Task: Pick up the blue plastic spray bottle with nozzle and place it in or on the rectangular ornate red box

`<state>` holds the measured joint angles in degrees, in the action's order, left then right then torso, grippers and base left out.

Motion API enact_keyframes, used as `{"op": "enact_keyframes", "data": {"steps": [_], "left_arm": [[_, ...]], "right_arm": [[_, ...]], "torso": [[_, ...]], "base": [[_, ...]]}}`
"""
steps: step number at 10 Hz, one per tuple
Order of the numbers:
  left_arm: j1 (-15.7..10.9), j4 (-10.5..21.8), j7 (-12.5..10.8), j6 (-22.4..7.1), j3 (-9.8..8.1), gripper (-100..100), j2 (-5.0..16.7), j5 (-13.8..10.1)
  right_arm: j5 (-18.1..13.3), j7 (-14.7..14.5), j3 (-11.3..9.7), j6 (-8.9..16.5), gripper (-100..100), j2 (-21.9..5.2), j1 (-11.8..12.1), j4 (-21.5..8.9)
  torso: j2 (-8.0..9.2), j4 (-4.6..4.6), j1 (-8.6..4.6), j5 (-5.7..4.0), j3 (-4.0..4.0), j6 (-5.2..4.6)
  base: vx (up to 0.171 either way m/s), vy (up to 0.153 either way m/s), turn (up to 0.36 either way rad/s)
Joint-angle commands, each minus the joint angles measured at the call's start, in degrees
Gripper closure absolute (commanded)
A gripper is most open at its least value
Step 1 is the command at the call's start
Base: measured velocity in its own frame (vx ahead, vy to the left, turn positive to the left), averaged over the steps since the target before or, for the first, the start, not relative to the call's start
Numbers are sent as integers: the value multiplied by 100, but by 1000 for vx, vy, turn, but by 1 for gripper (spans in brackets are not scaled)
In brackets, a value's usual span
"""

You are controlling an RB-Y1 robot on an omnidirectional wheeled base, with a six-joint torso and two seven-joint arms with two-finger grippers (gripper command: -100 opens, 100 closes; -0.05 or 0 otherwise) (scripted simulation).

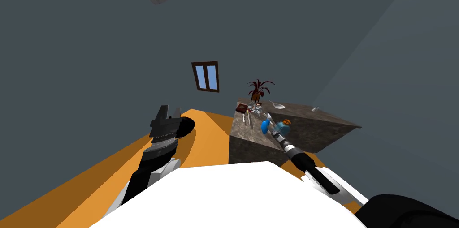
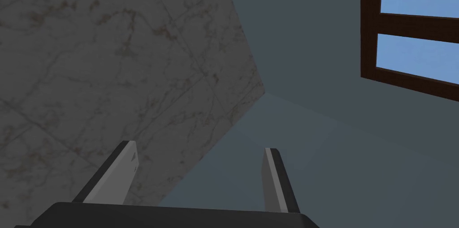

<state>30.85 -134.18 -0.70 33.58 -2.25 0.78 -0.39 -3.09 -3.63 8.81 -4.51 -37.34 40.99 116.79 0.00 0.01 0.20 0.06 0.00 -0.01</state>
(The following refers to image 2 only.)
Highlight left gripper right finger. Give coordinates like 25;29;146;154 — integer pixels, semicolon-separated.
261;147;301;214

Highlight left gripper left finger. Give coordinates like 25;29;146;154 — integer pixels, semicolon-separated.
71;140;139;206

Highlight brown framed window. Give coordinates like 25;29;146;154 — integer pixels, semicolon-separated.
360;0;459;103

